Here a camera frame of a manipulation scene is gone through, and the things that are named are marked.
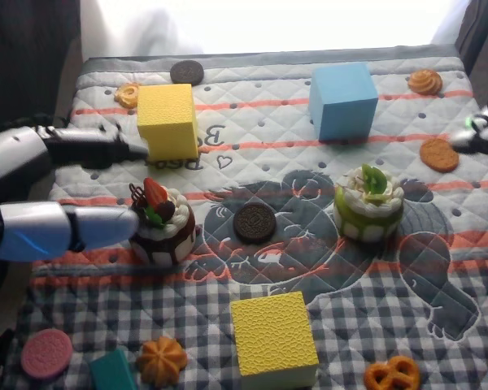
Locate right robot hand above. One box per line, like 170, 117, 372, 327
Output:
447, 99, 488, 163

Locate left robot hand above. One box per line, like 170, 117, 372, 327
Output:
0, 117, 151, 265

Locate green kiwi toy cake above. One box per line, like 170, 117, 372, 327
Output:
333, 163, 406, 244

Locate chocolate strawberry toy cake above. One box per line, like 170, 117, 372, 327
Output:
128, 176, 197, 266

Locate low yellow foam cube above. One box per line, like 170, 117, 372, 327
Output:
229, 290, 320, 389

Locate round orange toy biscuit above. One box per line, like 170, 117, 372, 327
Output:
419, 137, 460, 174

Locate dark curtain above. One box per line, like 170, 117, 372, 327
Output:
0, 0, 82, 129
455, 0, 488, 102

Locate pink sandwich cookie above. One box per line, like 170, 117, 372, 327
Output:
20, 327, 74, 380

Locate teal foam block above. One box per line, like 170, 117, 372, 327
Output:
89, 348, 138, 390

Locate tall yellow foam block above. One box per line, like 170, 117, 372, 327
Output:
137, 83, 200, 162

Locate dark chocolate sandwich cookie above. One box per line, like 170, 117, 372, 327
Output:
233, 202, 277, 245
169, 59, 205, 87

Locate grey quilt with printed bear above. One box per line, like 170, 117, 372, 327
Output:
2, 43, 488, 390

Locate orange toy pretzel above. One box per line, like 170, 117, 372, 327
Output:
363, 356, 422, 390

